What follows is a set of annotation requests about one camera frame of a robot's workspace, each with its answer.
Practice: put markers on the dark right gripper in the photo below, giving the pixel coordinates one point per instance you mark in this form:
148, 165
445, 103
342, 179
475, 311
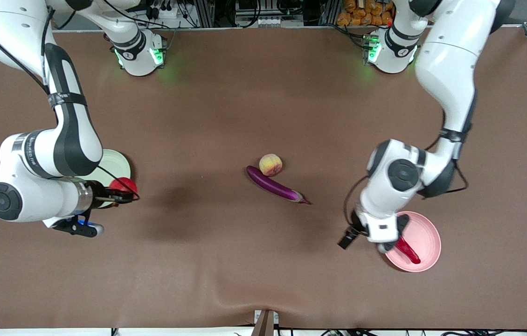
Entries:
99, 192

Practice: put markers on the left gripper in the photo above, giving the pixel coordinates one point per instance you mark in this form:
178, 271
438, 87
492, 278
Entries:
348, 238

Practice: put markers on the red round apple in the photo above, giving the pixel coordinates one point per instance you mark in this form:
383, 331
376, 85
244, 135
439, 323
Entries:
129, 182

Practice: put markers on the red chili pepper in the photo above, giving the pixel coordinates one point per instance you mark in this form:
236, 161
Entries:
410, 254

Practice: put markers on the long purple eggplant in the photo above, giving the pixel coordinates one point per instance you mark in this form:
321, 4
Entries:
273, 185

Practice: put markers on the yellow pink peach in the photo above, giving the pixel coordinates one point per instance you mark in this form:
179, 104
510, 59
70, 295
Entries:
270, 164

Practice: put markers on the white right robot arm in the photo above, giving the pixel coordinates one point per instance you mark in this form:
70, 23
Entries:
72, 140

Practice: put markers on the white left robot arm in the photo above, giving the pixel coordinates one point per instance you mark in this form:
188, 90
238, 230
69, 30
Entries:
450, 70

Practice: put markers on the light green round plate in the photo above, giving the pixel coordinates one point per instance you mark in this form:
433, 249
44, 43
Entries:
116, 163

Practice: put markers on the pink round plate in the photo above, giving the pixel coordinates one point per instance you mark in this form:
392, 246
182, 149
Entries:
426, 238

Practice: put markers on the brown table cloth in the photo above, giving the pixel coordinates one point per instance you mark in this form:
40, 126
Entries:
263, 280

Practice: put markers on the white power strip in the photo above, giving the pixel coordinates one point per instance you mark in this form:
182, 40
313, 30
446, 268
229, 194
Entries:
165, 11

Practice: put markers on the bag of orange snacks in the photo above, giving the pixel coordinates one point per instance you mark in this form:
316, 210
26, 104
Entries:
361, 16

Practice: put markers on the grey table edge bracket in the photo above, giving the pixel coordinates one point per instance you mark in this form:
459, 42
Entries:
263, 326

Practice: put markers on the aluminium frame post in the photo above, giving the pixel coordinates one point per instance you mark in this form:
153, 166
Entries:
205, 14
331, 11

